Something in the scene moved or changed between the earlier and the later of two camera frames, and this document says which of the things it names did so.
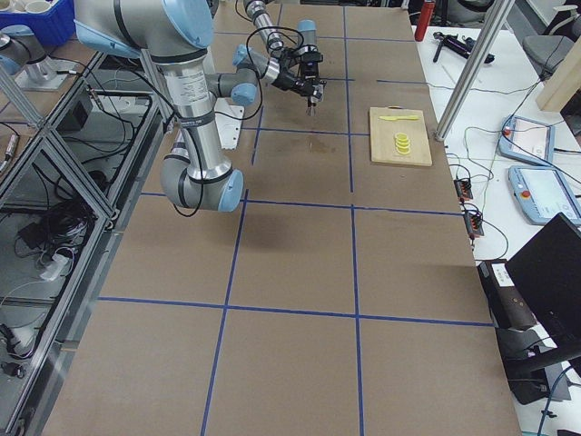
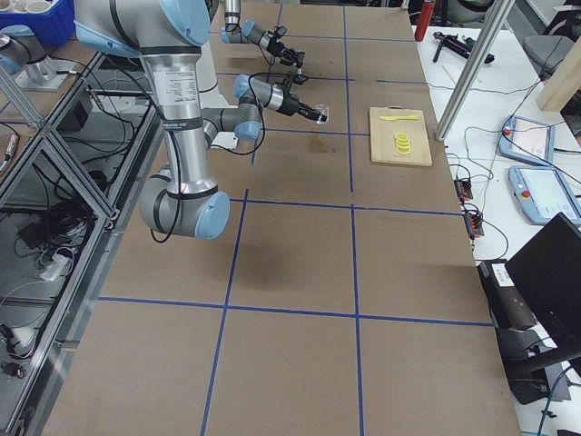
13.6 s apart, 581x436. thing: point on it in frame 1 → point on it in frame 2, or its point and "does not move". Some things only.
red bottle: (425, 17) does not move
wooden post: (563, 83) does not move
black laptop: (547, 272) does not move
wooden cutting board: (383, 137) does not move
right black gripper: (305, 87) → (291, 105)
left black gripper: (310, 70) → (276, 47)
